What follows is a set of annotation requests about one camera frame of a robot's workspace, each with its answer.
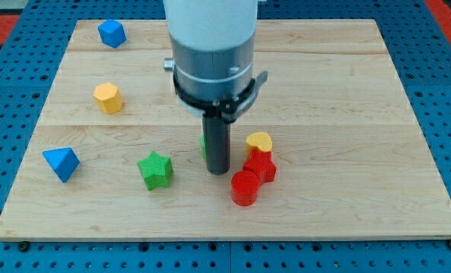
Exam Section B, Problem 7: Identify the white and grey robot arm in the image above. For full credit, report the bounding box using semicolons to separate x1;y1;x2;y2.
163;0;258;114

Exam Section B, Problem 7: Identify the green circle block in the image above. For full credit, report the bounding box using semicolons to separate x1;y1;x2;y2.
200;135;206;160

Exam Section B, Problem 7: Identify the red star block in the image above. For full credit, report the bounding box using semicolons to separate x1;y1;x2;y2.
243;149;277;184

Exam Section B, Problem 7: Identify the green star block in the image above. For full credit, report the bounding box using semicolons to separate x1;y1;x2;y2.
136;151;174;191

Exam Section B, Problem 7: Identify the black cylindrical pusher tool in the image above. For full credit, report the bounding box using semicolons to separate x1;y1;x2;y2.
202;116;230;175

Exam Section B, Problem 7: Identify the yellow heart block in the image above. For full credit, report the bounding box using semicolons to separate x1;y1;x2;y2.
246;132;273;157

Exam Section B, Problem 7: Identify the red cylinder block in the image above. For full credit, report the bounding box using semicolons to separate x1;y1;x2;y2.
230;170;261;206

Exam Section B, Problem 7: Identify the wooden board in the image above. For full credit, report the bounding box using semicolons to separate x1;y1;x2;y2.
0;20;451;242

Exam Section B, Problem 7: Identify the yellow hexagon block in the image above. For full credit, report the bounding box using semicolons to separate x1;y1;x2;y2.
92;83;124;115

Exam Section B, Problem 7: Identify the blue cube block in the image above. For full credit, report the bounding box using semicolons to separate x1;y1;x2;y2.
98;19;127;49

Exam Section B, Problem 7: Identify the blue triangle block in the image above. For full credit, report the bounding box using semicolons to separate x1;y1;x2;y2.
42;147;80;183

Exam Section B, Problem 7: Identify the black clamp ring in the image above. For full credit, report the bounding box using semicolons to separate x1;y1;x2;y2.
172;66;269;124

